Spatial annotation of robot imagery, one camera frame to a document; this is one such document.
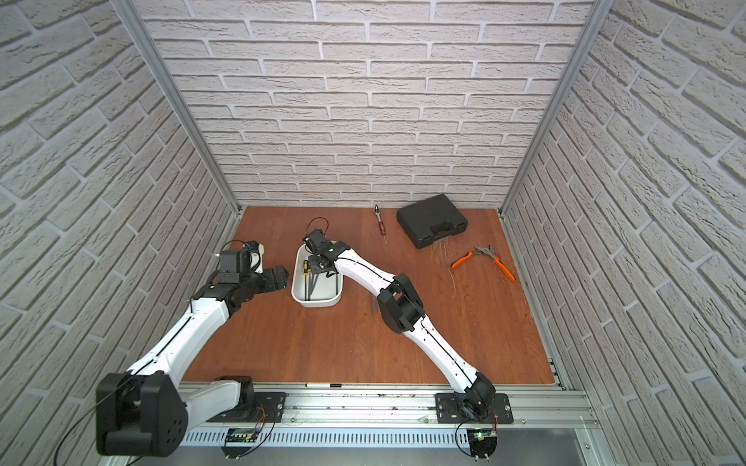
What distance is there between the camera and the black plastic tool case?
3.55 feet

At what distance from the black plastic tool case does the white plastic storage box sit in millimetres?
337

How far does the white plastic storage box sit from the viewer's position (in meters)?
0.91
